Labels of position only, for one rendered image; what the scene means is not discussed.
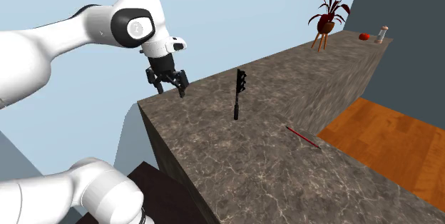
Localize glass pepper mill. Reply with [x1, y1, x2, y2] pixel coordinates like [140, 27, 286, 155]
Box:
[374, 25, 389, 44]

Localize red pencil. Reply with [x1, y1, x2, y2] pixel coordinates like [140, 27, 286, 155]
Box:
[285, 126, 322, 150]

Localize black spatula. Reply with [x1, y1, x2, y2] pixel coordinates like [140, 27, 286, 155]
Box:
[233, 68, 247, 121]

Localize red potted plant on stand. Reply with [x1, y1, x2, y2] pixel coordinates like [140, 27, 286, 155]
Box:
[307, 0, 372, 53]

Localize dark robot stand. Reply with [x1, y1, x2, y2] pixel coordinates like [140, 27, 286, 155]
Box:
[76, 161, 201, 224]

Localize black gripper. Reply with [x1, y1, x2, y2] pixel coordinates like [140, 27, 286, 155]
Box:
[145, 53, 190, 99]

